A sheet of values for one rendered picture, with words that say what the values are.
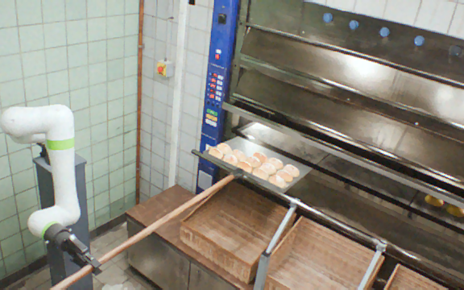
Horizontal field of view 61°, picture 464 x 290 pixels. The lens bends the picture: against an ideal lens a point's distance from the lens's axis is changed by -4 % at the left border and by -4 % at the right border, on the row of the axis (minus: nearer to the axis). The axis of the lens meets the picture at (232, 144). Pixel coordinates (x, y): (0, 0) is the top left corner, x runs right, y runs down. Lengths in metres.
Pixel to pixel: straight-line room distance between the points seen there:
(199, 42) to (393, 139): 1.36
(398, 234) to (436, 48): 1.02
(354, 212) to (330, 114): 0.59
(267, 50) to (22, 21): 1.40
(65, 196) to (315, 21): 1.51
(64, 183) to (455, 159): 1.81
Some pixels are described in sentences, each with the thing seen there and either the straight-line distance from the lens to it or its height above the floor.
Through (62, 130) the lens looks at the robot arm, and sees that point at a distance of 1.79.
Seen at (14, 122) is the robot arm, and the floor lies 1.62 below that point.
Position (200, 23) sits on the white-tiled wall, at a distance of 2.72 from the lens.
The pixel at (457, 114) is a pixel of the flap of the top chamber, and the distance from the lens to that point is 2.13.
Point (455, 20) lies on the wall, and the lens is 2.08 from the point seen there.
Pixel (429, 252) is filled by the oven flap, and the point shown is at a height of 1.00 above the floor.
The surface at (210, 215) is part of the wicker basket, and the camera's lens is 2.86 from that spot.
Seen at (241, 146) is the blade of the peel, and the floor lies 1.18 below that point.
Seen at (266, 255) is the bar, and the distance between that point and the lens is 2.13.
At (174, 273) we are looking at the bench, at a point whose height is 0.33.
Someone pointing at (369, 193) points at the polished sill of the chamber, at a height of 1.18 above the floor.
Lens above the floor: 2.37
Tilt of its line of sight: 27 degrees down
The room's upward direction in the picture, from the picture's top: 8 degrees clockwise
